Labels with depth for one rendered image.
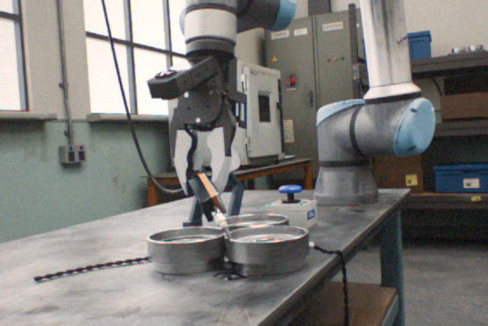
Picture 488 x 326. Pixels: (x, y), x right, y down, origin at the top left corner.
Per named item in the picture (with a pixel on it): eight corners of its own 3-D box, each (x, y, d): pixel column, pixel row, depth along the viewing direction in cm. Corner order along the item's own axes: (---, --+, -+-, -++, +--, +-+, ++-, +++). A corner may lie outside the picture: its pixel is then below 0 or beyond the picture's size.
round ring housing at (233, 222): (279, 237, 78) (277, 212, 78) (300, 250, 68) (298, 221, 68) (213, 243, 76) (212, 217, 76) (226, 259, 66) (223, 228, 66)
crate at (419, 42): (432, 64, 412) (431, 38, 411) (431, 58, 377) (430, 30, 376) (369, 71, 432) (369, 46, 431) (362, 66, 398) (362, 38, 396)
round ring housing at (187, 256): (138, 277, 59) (135, 244, 59) (160, 256, 70) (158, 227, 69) (224, 275, 58) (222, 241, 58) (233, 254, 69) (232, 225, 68)
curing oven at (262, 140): (257, 169, 289) (251, 58, 286) (171, 173, 316) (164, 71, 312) (294, 162, 344) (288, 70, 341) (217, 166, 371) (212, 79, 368)
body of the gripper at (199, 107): (248, 133, 73) (249, 53, 74) (220, 125, 65) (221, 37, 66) (204, 136, 76) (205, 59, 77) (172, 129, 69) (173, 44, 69)
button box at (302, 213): (305, 232, 81) (303, 202, 81) (266, 231, 84) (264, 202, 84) (320, 223, 88) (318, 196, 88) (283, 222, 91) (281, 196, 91)
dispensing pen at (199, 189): (225, 250, 57) (178, 166, 69) (233, 268, 60) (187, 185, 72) (241, 241, 58) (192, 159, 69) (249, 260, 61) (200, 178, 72)
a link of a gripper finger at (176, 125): (198, 162, 70) (208, 102, 69) (192, 161, 68) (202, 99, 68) (172, 157, 72) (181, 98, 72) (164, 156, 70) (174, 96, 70)
